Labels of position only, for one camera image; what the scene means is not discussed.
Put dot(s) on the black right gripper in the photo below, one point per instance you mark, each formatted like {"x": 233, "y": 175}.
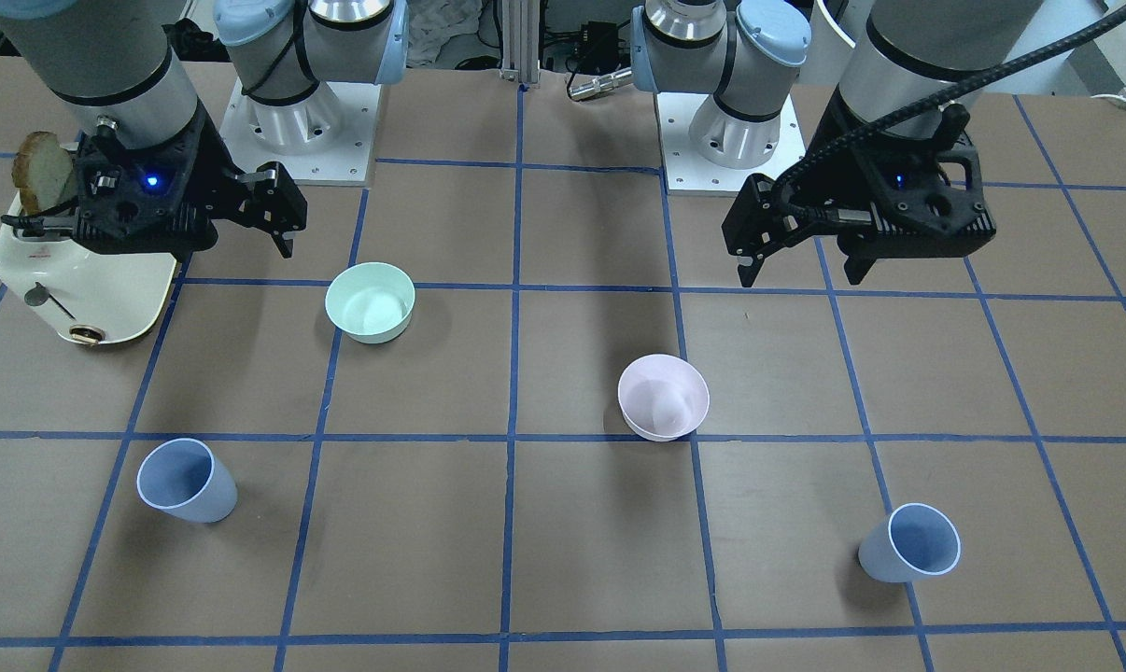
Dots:
{"x": 210, "y": 180}

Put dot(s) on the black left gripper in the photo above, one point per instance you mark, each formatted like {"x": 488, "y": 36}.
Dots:
{"x": 835, "y": 183}

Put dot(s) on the blue cup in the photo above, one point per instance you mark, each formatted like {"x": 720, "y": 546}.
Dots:
{"x": 183, "y": 478}
{"x": 916, "y": 541}

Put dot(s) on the mint green bowl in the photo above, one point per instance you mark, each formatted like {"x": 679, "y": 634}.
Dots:
{"x": 371, "y": 302}

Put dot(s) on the white toaster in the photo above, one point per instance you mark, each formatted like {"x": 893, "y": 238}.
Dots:
{"x": 86, "y": 298}

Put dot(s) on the pink bowl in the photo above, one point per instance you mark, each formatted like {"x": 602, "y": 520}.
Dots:
{"x": 662, "y": 398}

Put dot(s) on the bread slice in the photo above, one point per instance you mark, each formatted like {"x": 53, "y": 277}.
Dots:
{"x": 43, "y": 173}

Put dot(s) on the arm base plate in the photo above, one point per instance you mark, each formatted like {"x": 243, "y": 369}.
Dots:
{"x": 326, "y": 140}
{"x": 709, "y": 154}

